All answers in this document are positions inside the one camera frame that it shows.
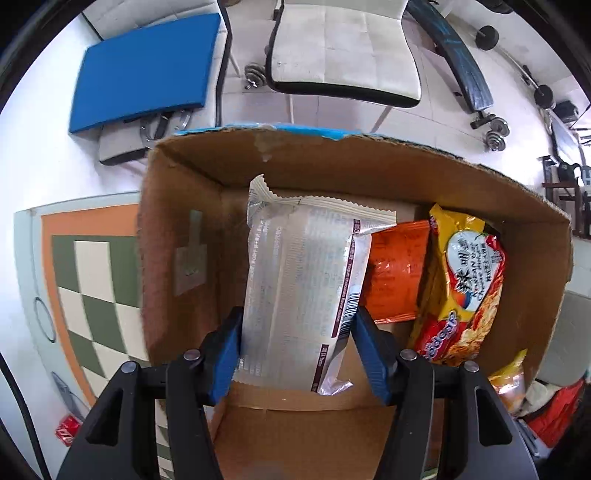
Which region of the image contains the brown cardboard box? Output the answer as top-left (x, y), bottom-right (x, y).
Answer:
top-left (139, 124), bottom-right (575, 480)

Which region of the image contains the silver cookie packet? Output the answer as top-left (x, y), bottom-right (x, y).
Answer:
top-left (233, 174), bottom-right (398, 398)

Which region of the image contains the black weight bench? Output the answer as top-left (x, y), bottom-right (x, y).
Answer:
top-left (406, 0), bottom-right (495, 130)

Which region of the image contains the shiny orange snack packet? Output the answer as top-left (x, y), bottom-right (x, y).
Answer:
top-left (360, 220), bottom-right (432, 324)

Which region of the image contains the black speaker box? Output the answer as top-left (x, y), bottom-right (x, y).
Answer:
top-left (554, 100), bottom-right (580, 124)

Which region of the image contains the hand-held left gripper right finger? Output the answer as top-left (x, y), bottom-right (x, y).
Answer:
top-left (353, 307), bottom-right (541, 480)

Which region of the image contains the grey flat device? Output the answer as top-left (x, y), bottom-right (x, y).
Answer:
top-left (51, 371), bottom-right (84, 416)

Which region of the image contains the white padded chair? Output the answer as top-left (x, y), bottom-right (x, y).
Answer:
top-left (263, 0), bottom-right (423, 134)
top-left (81, 0), bottom-right (232, 167)

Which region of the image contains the red soda can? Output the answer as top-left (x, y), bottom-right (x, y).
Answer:
top-left (55, 414), bottom-right (84, 448)

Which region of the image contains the barbell with black plates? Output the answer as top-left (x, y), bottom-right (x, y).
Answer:
top-left (475, 25), bottom-right (555, 109)

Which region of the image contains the green checkered mat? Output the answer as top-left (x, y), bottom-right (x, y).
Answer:
top-left (13, 194), bottom-right (171, 480)

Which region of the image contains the thin cord loop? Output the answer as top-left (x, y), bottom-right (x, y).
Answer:
top-left (34, 298), bottom-right (56, 342)

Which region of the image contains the yellow puffs bag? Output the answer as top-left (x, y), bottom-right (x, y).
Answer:
top-left (488, 348), bottom-right (528, 414)

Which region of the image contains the blue seat cushion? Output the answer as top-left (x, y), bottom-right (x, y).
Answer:
top-left (68, 13), bottom-right (221, 136)

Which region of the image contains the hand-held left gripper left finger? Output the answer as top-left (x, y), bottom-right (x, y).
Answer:
top-left (55, 307), bottom-right (245, 480)

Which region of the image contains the black cable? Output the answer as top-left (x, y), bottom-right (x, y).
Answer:
top-left (0, 353), bottom-right (51, 480)

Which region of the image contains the red plastic bag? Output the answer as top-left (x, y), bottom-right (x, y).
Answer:
top-left (526, 376), bottom-right (587, 448)

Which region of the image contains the dark wooden chair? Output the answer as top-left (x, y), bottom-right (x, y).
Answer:
top-left (538, 154), bottom-right (591, 238)

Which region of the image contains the metal dumbbell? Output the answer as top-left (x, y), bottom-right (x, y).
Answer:
top-left (482, 117), bottom-right (511, 153)
top-left (244, 62), bottom-right (269, 90)

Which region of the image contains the yellow red noodle packet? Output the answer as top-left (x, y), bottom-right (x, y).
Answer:
top-left (406, 203), bottom-right (507, 367)

